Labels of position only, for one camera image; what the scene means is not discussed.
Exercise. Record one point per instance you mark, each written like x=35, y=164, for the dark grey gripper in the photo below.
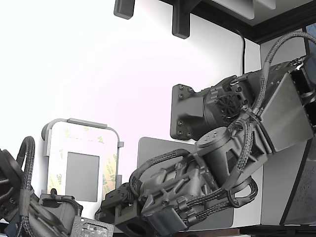
x=180, y=187

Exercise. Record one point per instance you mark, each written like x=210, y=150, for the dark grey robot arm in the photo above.
x=284, y=123

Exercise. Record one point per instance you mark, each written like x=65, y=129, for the grey patterned plate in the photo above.
x=91, y=227

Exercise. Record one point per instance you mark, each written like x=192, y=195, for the dark grey servo assembly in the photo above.
x=59, y=207

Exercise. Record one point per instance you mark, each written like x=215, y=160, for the white panel with screen window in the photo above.
x=82, y=146

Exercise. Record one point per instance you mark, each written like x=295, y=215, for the dark grey flat tray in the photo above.
x=153, y=145

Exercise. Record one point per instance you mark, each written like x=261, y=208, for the grey printed fixture with legs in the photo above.
x=84, y=121

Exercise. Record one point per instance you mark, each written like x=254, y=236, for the white control box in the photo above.
x=217, y=61

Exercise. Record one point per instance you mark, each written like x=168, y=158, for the light grey panel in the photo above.
x=234, y=7

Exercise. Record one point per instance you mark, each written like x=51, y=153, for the black wrist camera block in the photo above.
x=127, y=209

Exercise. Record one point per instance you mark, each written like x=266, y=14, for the dark grey hook bracket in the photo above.
x=181, y=22

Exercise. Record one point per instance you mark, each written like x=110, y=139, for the black frame bar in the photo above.
x=271, y=29

